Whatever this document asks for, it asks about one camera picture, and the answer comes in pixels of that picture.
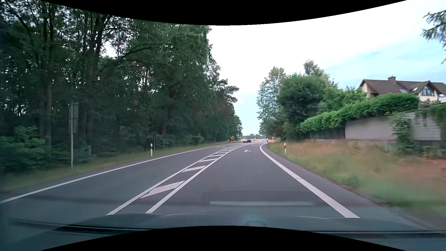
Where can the grass verge along wood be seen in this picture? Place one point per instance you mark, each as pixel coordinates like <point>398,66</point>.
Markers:
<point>104,161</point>

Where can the grey asphalt road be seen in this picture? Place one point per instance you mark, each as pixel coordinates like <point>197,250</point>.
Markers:
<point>244,174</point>

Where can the car's own bonnet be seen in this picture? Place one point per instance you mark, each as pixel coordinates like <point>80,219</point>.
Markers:
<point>223,220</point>

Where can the group of leafy trees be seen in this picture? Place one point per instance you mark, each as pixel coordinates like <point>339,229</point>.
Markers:
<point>296,101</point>

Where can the house with brown roof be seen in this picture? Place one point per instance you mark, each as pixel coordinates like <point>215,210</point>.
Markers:
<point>411,89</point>

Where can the green hedge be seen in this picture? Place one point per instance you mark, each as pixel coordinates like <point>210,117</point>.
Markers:
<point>362,109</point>

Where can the conifer branches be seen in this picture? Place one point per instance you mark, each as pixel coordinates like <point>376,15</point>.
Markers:
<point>437,26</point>

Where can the dark road sign on post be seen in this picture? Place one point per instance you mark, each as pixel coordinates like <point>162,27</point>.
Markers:
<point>154,137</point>

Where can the grey wall with ivy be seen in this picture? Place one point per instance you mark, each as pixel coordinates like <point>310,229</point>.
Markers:
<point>376,129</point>

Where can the grass verge with dry patches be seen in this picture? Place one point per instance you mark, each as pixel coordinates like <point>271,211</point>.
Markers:
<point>376,170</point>

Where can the road markings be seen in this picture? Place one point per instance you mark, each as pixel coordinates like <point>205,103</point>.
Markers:
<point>315,190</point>

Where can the road sign seen from behind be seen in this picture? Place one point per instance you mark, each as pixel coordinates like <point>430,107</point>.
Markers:
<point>73,118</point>

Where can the wood of tall trees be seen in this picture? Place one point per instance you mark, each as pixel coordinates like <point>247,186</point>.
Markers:
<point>104,87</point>

